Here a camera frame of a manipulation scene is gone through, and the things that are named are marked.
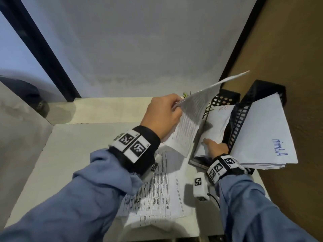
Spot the person's right hand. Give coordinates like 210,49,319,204
203,138,229,159

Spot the person's left hand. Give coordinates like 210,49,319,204
140,93,183,140

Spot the bundle of white papers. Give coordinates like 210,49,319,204
230,92,299,170
194,104,236,159

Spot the printed table paper sheet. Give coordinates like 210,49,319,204
164,70,250,158

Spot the pile of printed papers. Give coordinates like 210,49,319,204
117,145,200,229

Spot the black ADMIN file holder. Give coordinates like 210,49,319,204
188,79,288,175

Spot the person's right forearm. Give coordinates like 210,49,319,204
218,173,318,242

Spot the person's left forearm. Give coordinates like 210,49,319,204
0,148,144,242

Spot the black left wrist band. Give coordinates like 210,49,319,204
108,125,161,174

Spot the light wooden ledge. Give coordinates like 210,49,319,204
45,97,187,125

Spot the white table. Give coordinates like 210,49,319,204
5,123,272,236

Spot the black edge trim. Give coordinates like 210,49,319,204
219,0,268,82

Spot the dark round object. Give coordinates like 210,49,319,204
0,75,50,118

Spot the frosted window glass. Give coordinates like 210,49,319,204
0,11,67,103

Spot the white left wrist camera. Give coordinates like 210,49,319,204
142,153,163,182

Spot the black window frame post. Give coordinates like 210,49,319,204
0,0,81,102

